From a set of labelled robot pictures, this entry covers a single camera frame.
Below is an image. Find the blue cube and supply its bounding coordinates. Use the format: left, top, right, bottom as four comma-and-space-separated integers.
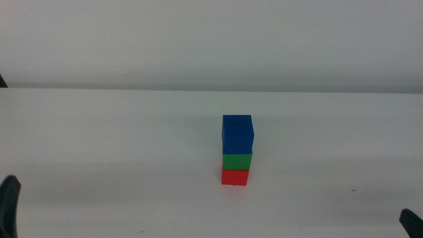
221, 114, 255, 155

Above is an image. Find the green cube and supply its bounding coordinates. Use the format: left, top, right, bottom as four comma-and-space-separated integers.
222, 151, 253, 171

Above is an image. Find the red cube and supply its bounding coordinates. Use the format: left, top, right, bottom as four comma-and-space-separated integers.
221, 167, 250, 186

